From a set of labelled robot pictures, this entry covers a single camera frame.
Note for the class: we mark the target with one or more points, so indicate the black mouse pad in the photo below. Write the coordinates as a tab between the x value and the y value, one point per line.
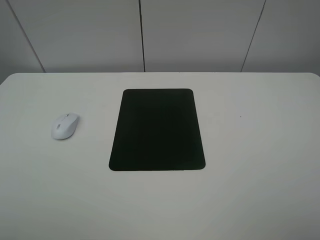
157	130

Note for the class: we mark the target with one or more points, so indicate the white computer mouse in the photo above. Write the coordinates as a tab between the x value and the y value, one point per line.
64	126

